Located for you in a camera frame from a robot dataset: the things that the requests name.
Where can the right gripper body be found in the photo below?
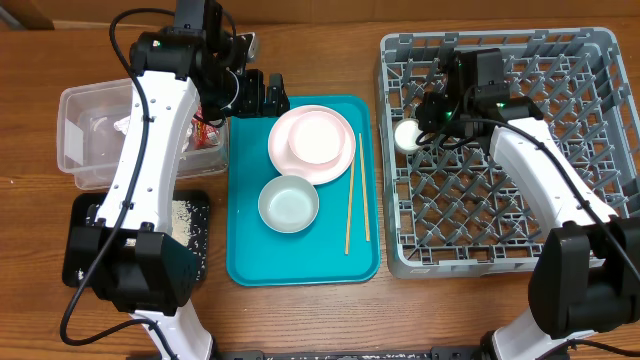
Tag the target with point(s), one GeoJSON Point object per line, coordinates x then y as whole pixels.
{"type": "Point", "coordinates": [435, 114]}

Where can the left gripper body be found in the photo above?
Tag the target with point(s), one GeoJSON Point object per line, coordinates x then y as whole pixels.
{"type": "Point", "coordinates": [239, 94]}

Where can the red snack wrapper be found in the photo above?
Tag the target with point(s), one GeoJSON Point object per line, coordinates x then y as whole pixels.
{"type": "Point", "coordinates": [204, 135]}

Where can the pink round plate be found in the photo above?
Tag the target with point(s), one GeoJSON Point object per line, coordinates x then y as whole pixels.
{"type": "Point", "coordinates": [287, 163]}

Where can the pink shallow bowl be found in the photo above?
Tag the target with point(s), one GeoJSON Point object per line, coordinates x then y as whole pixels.
{"type": "Point", "coordinates": [317, 137]}

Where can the white cup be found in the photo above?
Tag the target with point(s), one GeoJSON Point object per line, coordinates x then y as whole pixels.
{"type": "Point", "coordinates": [405, 133]}

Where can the grey bowl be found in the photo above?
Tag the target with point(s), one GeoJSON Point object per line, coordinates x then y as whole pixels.
{"type": "Point", "coordinates": [288, 204]}

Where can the white tissue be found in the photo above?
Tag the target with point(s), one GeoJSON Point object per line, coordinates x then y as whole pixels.
{"type": "Point", "coordinates": [122, 125]}

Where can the white rice with food scrap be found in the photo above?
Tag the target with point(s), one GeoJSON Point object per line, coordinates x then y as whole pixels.
{"type": "Point", "coordinates": [190, 221]}

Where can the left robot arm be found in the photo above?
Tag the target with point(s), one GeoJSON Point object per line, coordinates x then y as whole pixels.
{"type": "Point", "coordinates": [196, 69]}

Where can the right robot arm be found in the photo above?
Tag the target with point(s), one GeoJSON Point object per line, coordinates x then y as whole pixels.
{"type": "Point", "coordinates": [586, 280]}

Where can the grey dishwasher rack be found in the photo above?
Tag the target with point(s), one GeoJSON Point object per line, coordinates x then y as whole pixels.
{"type": "Point", "coordinates": [452, 212]}

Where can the clear plastic waste bin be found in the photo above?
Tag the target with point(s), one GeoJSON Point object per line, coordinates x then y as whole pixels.
{"type": "Point", "coordinates": [89, 148]}

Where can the left wooden chopstick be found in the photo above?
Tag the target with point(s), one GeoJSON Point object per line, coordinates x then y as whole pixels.
{"type": "Point", "coordinates": [349, 209]}

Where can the wooden chopstick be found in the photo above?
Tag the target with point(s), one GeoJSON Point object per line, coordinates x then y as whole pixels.
{"type": "Point", "coordinates": [349, 209]}
{"type": "Point", "coordinates": [364, 188]}

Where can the right wooden chopstick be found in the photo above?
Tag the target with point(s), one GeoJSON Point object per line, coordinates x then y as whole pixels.
{"type": "Point", "coordinates": [364, 188]}

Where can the black plastic tray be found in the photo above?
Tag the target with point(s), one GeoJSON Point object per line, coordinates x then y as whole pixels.
{"type": "Point", "coordinates": [71, 278]}

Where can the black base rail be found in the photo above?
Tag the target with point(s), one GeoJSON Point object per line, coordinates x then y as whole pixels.
{"type": "Point", "coordinates": [435, 353]}

